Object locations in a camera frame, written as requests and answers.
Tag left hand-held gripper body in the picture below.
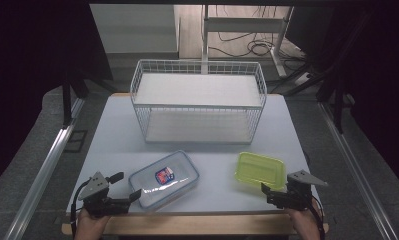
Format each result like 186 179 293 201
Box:
78 171 132 218

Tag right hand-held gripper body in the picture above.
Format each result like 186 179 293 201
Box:
270 169 329 212

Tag food container with green lid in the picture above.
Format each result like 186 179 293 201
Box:
233 151 287 192

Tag clear food container blue-rimmed lid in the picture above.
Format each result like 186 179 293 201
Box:
128 149 201 212

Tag white wire two-tier rack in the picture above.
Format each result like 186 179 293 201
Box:
129 58 268 145

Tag person's left hand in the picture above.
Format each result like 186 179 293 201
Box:
74 207 112 240

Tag person's right hand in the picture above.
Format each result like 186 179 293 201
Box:
284 199 322 240

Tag black stand leg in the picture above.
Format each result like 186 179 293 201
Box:
61 70 89 130
314 74 347 135

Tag dark curtain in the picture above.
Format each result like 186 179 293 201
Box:
286 0 399 186
0 0 114 195

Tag white cabinet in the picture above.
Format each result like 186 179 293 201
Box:
89 3 180 60

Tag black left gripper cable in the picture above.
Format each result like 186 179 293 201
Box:
69 177 92 240

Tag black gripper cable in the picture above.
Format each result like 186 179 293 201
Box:
69 177 92 240
306 194 326 240

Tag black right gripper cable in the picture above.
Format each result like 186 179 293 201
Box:
306 194 326 240

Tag aluminium frame rail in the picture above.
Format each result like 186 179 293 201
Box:
318 101 399 240
3 97 87 240

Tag black floor cables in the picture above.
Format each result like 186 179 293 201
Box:
208 5 309 60

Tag white metal desk frame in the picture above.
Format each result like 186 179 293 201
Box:
201 4 295 80

